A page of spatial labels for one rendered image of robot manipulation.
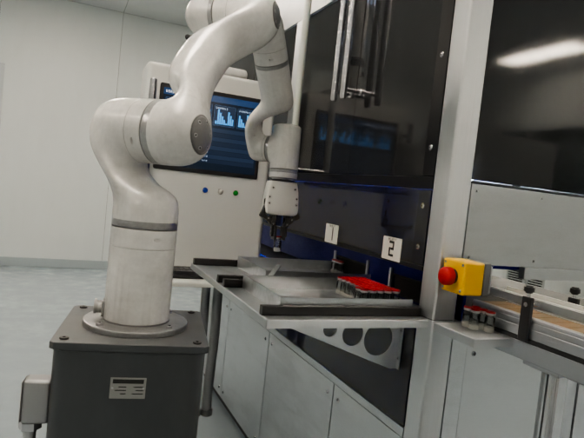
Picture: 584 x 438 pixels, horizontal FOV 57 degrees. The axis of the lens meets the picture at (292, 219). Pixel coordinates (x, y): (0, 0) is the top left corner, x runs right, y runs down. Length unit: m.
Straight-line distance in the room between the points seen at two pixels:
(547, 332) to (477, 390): 0.31
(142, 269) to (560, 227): 1.03
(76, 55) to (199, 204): 4.76
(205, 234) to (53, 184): 4.59
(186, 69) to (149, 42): 5.69
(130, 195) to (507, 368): 1.00
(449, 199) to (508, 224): 0.19
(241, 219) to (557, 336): 1.28
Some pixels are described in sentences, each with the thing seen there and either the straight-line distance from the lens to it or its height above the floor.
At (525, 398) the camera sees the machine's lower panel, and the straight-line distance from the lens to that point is 1.56.
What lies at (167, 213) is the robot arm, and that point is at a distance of 0.99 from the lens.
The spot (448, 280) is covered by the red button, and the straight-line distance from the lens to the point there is 1.19.
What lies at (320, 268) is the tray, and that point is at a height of 0.89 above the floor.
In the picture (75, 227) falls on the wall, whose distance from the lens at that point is 6.57.
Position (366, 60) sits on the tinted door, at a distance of 1.69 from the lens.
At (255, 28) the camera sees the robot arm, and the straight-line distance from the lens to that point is 1.21.
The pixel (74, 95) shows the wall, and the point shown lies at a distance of 6.59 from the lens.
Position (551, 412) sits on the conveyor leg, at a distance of 1.28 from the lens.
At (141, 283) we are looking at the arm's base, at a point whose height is 0.95.
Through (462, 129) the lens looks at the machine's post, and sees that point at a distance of 1.28.
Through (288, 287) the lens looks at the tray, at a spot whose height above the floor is 0.89.
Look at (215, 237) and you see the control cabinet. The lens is 2.07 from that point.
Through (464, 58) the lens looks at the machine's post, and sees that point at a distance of 1.30.
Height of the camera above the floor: 1.14
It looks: 3 degrees down
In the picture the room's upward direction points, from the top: 6 degrees clockwise
